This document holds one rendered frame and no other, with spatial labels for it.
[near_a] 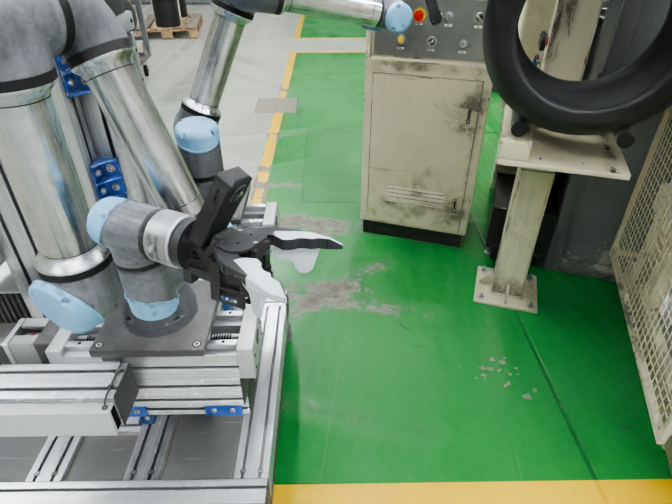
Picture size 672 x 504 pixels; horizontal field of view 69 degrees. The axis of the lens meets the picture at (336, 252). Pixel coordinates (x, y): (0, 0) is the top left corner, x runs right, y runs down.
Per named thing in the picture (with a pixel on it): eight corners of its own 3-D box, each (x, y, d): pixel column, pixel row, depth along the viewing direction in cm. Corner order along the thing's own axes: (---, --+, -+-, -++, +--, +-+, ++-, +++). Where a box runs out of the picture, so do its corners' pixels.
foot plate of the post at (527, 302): (477, 267, 237) (479, 261, 235) (535, 277, 230) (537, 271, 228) (473, 301, 216) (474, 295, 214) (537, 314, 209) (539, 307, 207)
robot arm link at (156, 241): (178, 202, 69) (135, 222, 63) (205, 208, 68) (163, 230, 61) (183, 249, 73) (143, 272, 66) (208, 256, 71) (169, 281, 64)
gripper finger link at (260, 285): (287, 335, 55) (257, 294, 62) (288, 290, 52) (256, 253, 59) (261, 342, 54) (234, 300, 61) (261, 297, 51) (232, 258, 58)
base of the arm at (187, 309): (112, 337, 97) (99, 299, 91) (137, 289, 109) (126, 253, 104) (188, 336, 97) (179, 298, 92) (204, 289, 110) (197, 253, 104)
